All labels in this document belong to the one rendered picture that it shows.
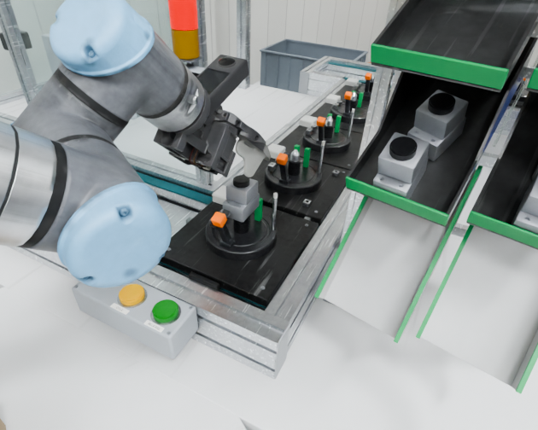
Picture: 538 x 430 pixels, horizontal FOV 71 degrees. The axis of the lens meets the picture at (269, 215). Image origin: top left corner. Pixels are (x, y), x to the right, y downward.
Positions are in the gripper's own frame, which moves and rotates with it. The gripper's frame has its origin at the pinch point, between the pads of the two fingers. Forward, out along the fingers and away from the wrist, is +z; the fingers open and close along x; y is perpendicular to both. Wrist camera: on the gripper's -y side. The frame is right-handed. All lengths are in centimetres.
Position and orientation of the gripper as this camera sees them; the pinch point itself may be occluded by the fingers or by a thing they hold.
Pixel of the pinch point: (244, 147)
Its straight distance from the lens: 65.2
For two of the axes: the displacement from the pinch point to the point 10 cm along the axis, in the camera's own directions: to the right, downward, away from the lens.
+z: 2.9, 1.8, 9.4
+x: 8.9, 3.0, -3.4
